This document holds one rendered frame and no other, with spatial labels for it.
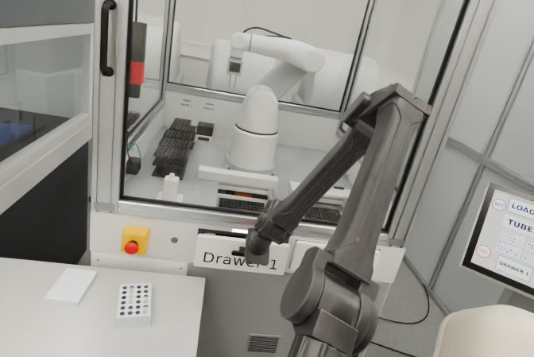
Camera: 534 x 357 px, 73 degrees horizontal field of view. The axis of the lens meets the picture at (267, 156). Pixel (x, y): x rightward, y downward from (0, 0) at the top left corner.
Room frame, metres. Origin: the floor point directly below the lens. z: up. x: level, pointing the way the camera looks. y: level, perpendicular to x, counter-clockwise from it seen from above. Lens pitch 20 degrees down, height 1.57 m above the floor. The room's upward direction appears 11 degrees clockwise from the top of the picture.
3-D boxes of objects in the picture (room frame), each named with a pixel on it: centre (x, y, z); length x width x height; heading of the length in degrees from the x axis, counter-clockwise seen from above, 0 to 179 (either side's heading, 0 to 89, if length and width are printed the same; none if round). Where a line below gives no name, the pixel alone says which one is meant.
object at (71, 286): (0.80, 0.47, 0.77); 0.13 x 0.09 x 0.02; 6
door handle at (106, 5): (0.90, 0.44, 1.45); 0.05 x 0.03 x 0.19; 8
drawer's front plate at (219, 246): (0.96, 0.02, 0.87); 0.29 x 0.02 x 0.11; 98
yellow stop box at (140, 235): (0.92, 0.34, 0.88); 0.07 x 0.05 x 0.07; 98
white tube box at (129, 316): (0.77, 0.28, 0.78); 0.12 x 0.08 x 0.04; 20
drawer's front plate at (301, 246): (1.03, -0.29, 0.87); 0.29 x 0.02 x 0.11; 98
